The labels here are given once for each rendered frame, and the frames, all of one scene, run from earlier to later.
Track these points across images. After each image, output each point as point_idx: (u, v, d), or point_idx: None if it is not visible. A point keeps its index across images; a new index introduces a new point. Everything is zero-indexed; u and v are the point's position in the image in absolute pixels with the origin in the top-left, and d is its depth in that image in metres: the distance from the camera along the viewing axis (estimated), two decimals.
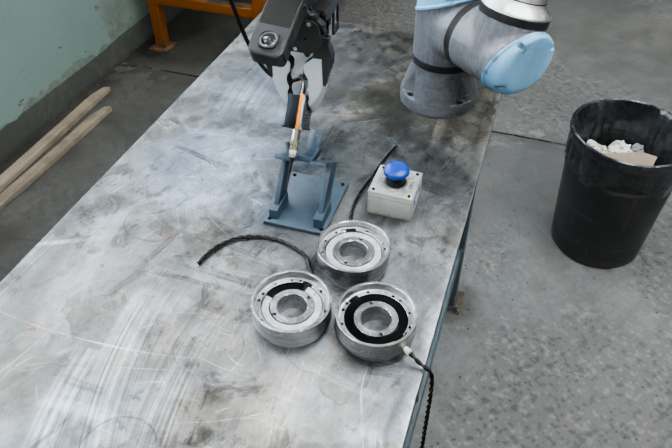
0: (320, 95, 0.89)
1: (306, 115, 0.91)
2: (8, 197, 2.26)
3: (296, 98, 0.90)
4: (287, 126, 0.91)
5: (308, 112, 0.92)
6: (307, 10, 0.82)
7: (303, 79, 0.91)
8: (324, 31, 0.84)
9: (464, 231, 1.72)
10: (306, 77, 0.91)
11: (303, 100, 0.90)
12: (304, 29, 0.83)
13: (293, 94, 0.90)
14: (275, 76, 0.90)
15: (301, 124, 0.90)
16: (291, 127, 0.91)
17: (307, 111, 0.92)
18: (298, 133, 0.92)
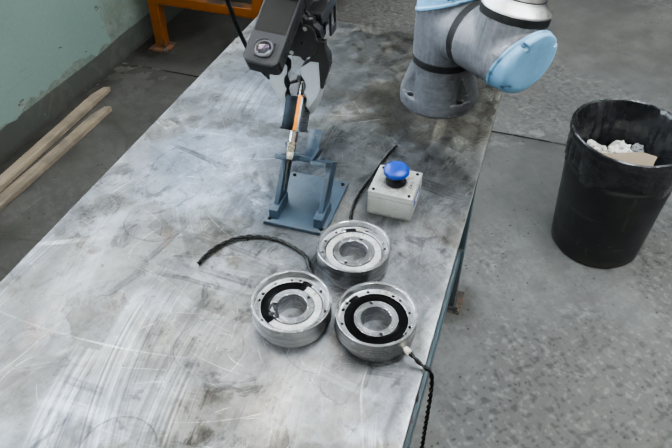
0: (318, 97, 0.89)
1: (303, 117, 0.91)
2: (8, 197, 2.26)
3: (294, 100, 0.89)
4: (285, 127, 0.90)
5: (306, 114, 0.91)
6: (303, 14, 0.81)
7: (301, 80, 0.90)
8: (321, 34, 0.83)
9: (464, 231, 1.72)
10: (304, 78, 0.90)
11: (300, 102, 0.89)
12: (300, 33, 0.82)
13: (291, 95, 0.89)
14: (272, 78, 0.89)
15: (298, 126, 0.89)
16: (288, 128, 0.90)
17: (305, 112, 0.91)
18: (296, 135, 0.91)
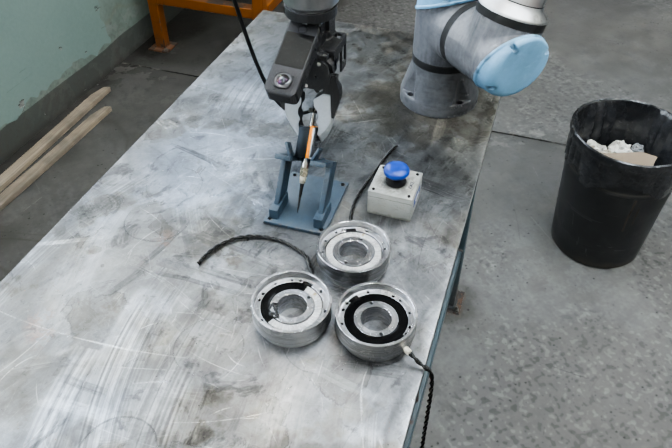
0: (328, 126, 0.97)
1: (315, 145, 0.99)
2: (8, 197, 2.26)
3: (307, 130, 0.98)
4: (298, 155, 0.98)
5: (317, 142, 1.00)
6: (317, 51, 0.90)
7: (313, 112, 0.99)
8: (333, 70, 0.92)
9: (464, 231, 1.72)
10: (316, 110, 0.99)
11: (312, 132, 0.98)
12: (314, 68, 0.91)
13: (303, 126, 0.98)
14: (287, 109, 0.97)
15: (310, 154, 0.98)
16: (301, 156, 0.98)
17: (316, 141, 1.00)
18: (308, 161, 1.00)
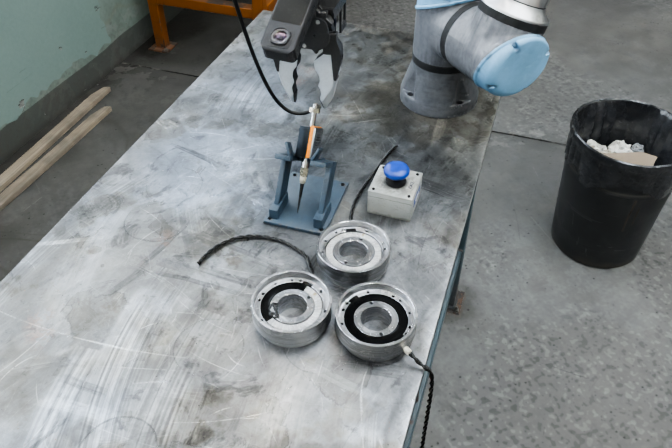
0: (331, 90, 0.93)
1: (316, 145, 0.99)
2: (8, 197, 2.26)
3: (307, 130, 0.98)
4: (298, 155, 0.98)
5: (318, 142, 1.00)
6: (316, 8, 0.86)
7: (313, 112, 0.99)
8: (332, 29, 0.88)
9: (464, 231, 1.72)
10: (316, 110, 0.99)
11: (313, 132, 0.98)
12: (313, 27, 0.87)
13: (304, 126, 0.98)
14: (281, 71, 0.93)
15: (311, 154, 0.98)
16: (302, 156, 0.98)
17: (317, 141, 1.00)
18: (308, 161, 1.00)
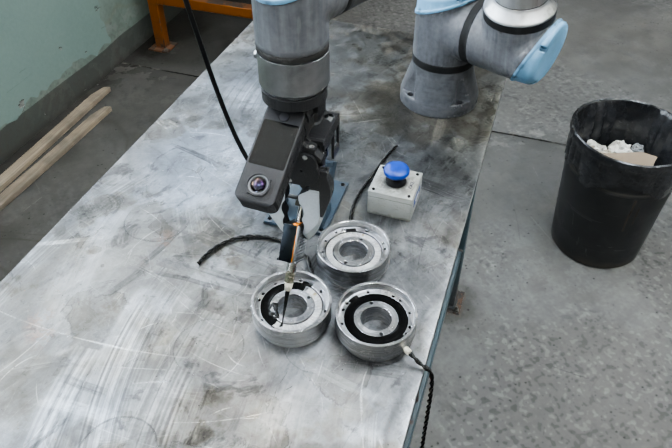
0: (316, 225, 0.79)
1: (300, 245, 0.81)
2: (8, 197, 2.26)
3: (293, 229, 0.80)
4: (282, 259, 0.80)
5: (303, 241, 0.82)
6: (303, 142, 0.72)
7: (300, 206, 0.81)
8: (322, 162, 0.74)
9: (464, 231, 1.72)
10: None
11: (297, 231, 0.80)
12: (300, 162, 0.73)
13: (289, 224, 0.80)
14: None
15: (294, 258, 0.80)
16: (286, 260, 0.80)
17: (302, 240, 0.82)
18: (295, 265, 0.82)
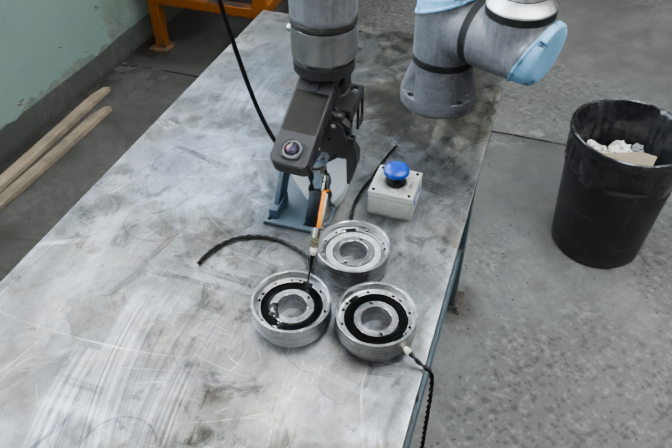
0: (344, 192, 0.84)
1: (328, 212, 0.86)
2: (8, 197, 2.26)
3: (318, 196, 0.85)
4: (308, 225, 0.85)
5: (330, 208, 0.87)
6: (332, 111, 0.77)
7: (325, 174, 0.86)
8: (349, 131, 0.79)
9: (464, 231, 1.72)
10: (328, 172, 0.86)
11: (325, 198, 0.84)
12: (328, 130, 0.78)
13: (314, 191, 0.85)
14: None
15: (323, 223, 0.85)
16: (312, 225, 0.85)
17: (329, 207, 0.86)
18: (319, 230, 0.87)
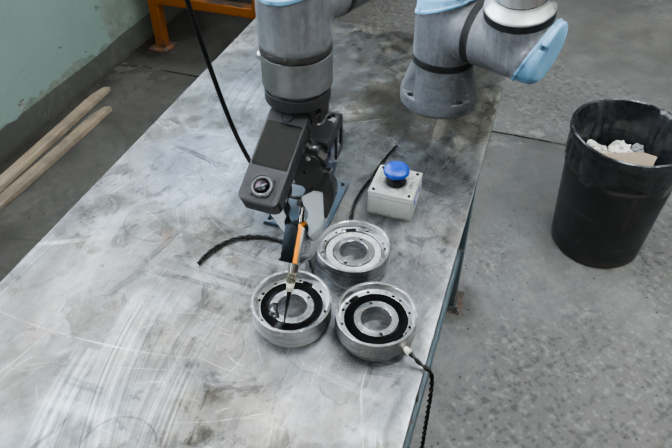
0: (321, 226, 0.79)
1: (305, 246, 0.81)
2: (8, 197, 2.26)
3: (294, 230, 0.80)
4: (284, 260, 0.80)
5: (307, 242, 0.82)
6: (306, 143, 0.72)
7: (302, 207, 0.81)
8: (326, 163, 0.74)
9: (464, 231, 1.72)
10: None
11: (301, 233, 0.80)
12: (303, 163, 0.73)
13: (290, 225, 0.80)
14: None
15: (299, 259, 0.80)
16: (288, 261, 0.80)
17: (306, 241, 0.82)
18: (296, 265, 0.82)
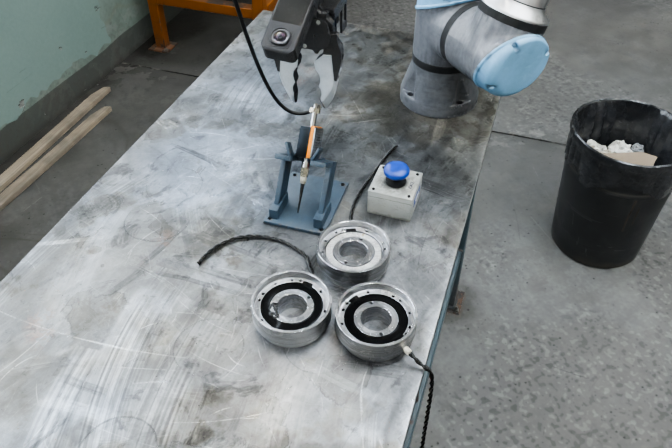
0: (332, 90, 0.93)
1: (316, 145, 0.99)
2: (8, 197, 2.26)
3: (307, 130, 0.98)
4: (299, 155, 0.98)
5: (318, 142, 1.00)
6: (317, 9, 0.86)
7: (313, 112, 0.99)
8: (333, 29, 0.88)
9: (464, 231, 1.72)
10: (316, 110, 0.99)
11: (313, 132, 0.98)
12: (314, 27, 0.87)
13: (304, 126, 0.98)
14: (282, 71, 0.93)
15: (311, 154, 0.98)
16: (302, 156, 0.98)
17: (317, 141, 1.00)
18: (308, 162, 1.00)
